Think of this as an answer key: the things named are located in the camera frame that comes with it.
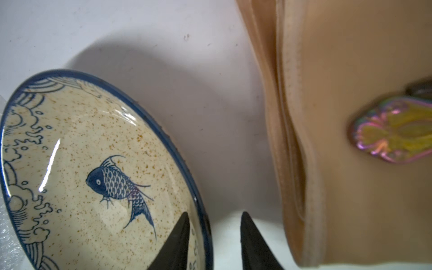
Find speckled cream plate dark rim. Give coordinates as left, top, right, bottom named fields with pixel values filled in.
left=1, top=69, right=214, bottom=270

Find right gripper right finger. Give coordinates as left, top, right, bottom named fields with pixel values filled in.
left=240, top=212, right=283, bottom=270

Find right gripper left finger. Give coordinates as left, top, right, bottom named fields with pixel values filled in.
left=148, top=212, right=190, bottom=270

